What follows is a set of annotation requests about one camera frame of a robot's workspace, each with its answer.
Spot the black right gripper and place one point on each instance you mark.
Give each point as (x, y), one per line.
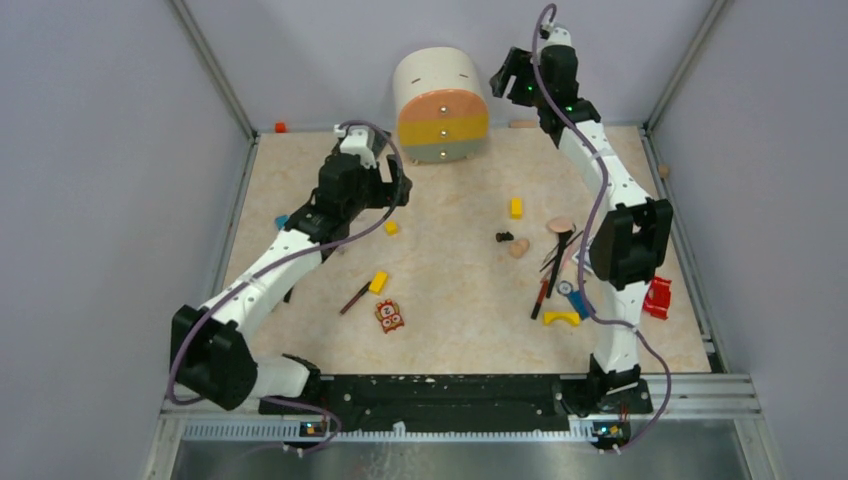
(516, 64)

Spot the red owl number puzzle piece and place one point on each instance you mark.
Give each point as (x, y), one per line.
(389, 316)

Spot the red plastic clip toy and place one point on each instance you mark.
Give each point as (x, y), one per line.
(657, 300)

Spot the yellow rectangular block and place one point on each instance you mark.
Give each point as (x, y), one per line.
(378, 282)

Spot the red black pen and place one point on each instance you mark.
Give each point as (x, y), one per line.
(539, 299)

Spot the black makeup brush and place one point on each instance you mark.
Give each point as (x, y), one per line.
(554, 263)

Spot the small yellow cube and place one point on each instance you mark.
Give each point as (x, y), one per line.
(391, 228)

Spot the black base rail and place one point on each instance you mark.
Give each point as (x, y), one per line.
(468, 403)

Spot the beige makeup sponge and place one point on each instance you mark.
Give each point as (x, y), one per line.
(518, 248)

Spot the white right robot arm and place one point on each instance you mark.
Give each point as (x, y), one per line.
(627, 232)

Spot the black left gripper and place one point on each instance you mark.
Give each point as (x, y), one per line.
(385, 190)

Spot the round small watch dial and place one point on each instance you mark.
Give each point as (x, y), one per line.
(565, 288)

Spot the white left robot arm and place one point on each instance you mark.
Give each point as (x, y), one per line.
(210, 358)

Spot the cream round drawer organizer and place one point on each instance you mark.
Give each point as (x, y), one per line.
(441, 113)

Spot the small dark chess piece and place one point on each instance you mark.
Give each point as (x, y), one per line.
(504, 237)

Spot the dark red lip gloss tube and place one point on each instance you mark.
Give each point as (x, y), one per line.
(355, 298)

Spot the yellow block near drawer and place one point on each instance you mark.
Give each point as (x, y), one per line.
(516, 208)

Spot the yellow arch block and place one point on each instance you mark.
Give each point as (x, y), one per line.
(571, 318)

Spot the blue rectangular block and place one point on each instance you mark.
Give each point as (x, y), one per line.
(579, 305)

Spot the blue lego brick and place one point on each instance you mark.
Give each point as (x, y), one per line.
(281, 221)

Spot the wooden block at back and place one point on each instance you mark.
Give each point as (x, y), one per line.
(523, 124)

